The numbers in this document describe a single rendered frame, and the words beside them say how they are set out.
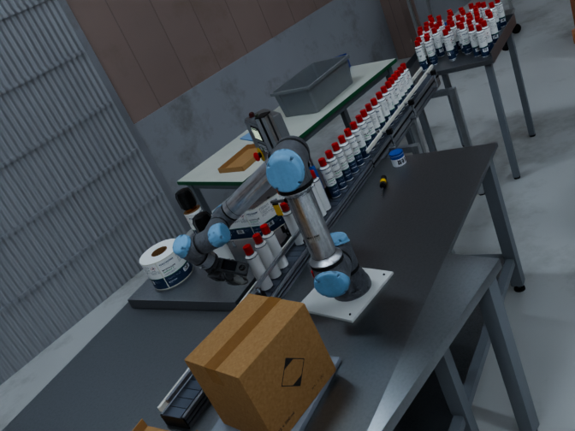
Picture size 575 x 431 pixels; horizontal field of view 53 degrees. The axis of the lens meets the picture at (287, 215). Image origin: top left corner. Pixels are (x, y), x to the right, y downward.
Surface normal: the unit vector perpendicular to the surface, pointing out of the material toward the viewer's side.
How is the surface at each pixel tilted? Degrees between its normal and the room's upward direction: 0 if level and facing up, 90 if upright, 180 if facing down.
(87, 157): 90
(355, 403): 0
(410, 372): 0
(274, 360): 90
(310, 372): 90
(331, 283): 97
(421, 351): 0
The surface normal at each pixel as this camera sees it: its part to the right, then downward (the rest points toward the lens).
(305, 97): -0.54, 0.63
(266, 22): 0.69, 0.04
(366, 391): -0.38, -0.83
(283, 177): -0.21, 0.38
